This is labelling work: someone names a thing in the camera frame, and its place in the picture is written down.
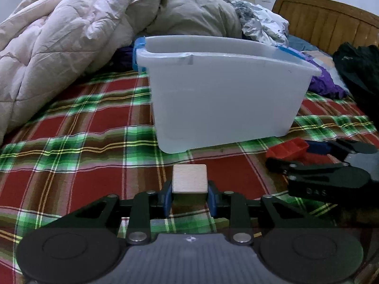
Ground blue pillow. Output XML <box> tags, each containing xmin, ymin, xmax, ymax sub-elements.
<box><xmin>287</xmin><ymin>34</ymin><xmax>321</xmax><ymax>52</ymax></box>

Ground purple cloth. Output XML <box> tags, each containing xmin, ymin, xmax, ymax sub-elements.
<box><xmin>289</xmin><ymin>47</ymin><xmax>348</xmax><ymax>98</ymax></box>

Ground grey floral cloth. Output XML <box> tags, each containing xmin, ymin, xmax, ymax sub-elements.
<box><xmin>223</xmin><ymin>0</ymin><xmax>289</xmax><ymax>48</ymax></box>

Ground wooden cube block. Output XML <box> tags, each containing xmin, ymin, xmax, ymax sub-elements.
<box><xmin>172</xmin><ymin>164</ymin><xmax>208</xmax><ymax>215</ymax></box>

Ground red building block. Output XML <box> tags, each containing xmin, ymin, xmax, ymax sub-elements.
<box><xmin>266</xmin><ymin>138</ymin><xmax>310</xmax><ymax>160</ymax></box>

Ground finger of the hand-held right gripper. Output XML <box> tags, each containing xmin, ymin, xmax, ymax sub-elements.
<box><xmin>265</xmin><ymin>157</ymin><xmax>350</xmax><ymax>181</ymax></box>
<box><xmin>305</xmin><ymin>138</ymin><xmax>379</xmax><ymax>162</ymax></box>

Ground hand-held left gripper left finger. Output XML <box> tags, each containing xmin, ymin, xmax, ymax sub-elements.
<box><xmin>67</xmin><ymin>180</ymin><xmax>173</xmax><ymax>245</ymax></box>

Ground wooden headboard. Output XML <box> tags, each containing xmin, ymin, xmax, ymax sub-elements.
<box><xmin>272</xmin><ymin>0</ymin><xmax>379</xmax><ymax>62</ymax></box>

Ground white plastic container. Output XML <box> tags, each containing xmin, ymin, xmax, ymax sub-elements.
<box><xmin>133</xmin><ymin>35</ymin><xmax>322</xmax><ymax>154</ymax></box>

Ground patchwork pillow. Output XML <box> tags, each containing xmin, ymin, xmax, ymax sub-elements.
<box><xmin>305</xmin><ymin>50</ymin><xmax>342</xmax><ymax>79</ymax></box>

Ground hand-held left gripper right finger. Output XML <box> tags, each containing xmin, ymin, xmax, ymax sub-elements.
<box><xmin>207</xmin><ymin>180</ymin><xmax>317</xmax><ymax>245</ymax></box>

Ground dark garment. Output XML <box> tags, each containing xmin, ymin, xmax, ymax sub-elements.
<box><xmin>333</xmin><ymin>43</ymin><xmax>379</xmax><ymax>119</ymax></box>

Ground pink quilt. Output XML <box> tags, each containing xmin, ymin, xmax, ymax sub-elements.
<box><xmin>0</xmin><ymin>0</ymin><xmax>214</xmax><ymax>142</ymax></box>

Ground red green plaid blanket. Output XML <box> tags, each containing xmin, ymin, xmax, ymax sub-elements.
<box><xmin>0</xmin><ymin>68</ymin><xmax>379</xmax><ymax>284</ymax></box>

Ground beige quilt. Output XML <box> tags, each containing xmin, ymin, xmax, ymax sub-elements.
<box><xmin>142</xmin><ymin>0</ymin><xmax>246</xmax><ymax>39</ymax></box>

